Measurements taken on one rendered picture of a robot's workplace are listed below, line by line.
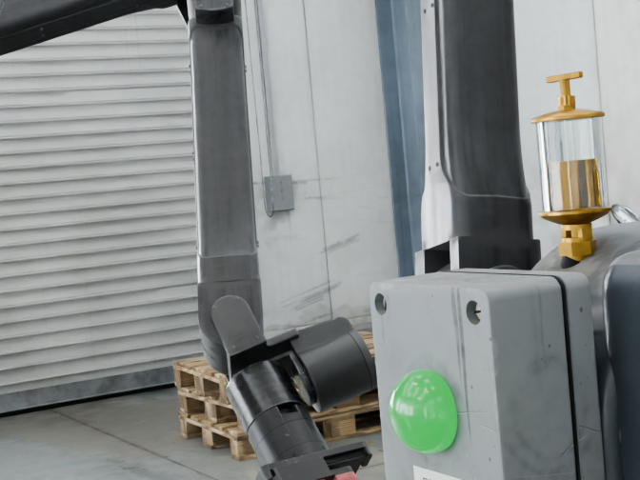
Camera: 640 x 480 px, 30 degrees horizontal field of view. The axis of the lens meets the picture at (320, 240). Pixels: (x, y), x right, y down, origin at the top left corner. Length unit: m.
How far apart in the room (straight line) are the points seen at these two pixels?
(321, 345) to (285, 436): 0.10
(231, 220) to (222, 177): 0.05
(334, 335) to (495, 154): 0.35
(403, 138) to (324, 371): 8.37
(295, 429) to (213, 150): 0.30
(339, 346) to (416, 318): 0.62
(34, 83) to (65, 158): 0.53
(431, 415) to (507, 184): 0.36
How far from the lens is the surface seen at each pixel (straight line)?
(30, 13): 1.29
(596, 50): 8.04
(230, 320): 1.05
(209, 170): 1.15
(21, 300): 8.12
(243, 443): 6.06
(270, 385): 1.04
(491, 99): 0.78
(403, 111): 9.38
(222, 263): 1.08
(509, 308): 0.40
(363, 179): 9.23
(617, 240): 0.49
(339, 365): 1.05
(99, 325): 8.27
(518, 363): 0.40
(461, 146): 0.76
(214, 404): 6.31
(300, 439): 1.01
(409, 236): 9.39
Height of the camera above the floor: 1.37
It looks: 3 degrees down
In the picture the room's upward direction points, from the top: 5 degrees counter-clockwise
